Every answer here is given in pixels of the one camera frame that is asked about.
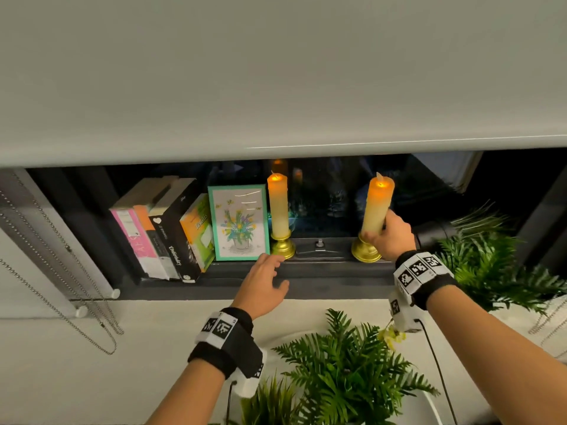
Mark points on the person's right hand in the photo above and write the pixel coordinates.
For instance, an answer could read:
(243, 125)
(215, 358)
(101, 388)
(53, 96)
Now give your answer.
(396, 241)

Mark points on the person's left hand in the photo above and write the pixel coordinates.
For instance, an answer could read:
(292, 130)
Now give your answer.
(257, 287)

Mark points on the person's left thumb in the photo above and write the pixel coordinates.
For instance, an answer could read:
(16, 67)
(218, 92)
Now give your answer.
(281, 286)

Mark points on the person's right thumb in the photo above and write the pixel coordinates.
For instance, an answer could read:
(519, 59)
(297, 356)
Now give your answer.
(370, 238)

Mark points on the cream flameless candle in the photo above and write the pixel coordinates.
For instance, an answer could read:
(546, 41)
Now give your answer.
(376, 203)
(279, 207)

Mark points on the person's left forearm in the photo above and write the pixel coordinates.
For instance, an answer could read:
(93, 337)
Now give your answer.
(190, 393)

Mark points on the person's right forearm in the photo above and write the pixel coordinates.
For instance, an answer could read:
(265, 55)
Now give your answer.
(496, 349)

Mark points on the gold candle holder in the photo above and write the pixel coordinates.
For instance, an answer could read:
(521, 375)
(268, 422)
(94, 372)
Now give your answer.
(283, 247)
(363, 253)

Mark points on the black cylinder lamp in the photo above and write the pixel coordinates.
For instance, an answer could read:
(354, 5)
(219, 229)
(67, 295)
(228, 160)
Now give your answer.
(434, 233)

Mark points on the green framed flower picture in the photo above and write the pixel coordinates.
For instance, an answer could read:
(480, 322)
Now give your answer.
(239, 223)

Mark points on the green and orange book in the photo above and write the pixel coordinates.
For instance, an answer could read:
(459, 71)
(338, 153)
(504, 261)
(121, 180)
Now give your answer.
(199, 234)

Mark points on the yellow artificial flower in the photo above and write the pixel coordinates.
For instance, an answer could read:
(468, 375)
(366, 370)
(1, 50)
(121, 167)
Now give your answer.
(390, 336)

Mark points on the large green fern plant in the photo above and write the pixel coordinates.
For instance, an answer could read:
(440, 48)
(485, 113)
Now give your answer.
(350, 367)

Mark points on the black book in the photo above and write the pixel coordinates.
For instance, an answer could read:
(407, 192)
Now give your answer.
(175, 243)

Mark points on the small green fern plant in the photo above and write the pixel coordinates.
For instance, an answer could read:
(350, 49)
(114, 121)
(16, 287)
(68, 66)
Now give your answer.
(270, 405)

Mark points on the bushy green fern plant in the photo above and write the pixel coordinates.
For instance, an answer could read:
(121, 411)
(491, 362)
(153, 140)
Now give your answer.
(487, 265)

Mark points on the orange spine book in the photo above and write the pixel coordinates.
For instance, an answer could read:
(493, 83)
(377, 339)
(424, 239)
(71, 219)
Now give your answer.
(153, 243)

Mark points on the pink spine book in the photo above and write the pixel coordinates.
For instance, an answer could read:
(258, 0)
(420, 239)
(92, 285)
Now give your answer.
(135, 238)

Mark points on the white plant pot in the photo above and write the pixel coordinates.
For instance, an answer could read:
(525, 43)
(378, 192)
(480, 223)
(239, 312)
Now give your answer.
(531, 327)
(421, 409)

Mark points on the large grey roller blind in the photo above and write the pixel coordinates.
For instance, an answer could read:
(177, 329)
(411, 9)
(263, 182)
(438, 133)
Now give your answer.
(265, 75)

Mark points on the white roller blind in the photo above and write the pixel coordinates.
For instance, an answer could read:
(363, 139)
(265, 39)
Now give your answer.
(26, 287)
(35, 225)

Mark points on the dark window frame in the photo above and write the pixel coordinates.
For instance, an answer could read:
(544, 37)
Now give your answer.
(328, 274)

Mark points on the black right wrist camera band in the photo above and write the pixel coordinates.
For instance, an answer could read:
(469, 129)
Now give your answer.
(421, 278)

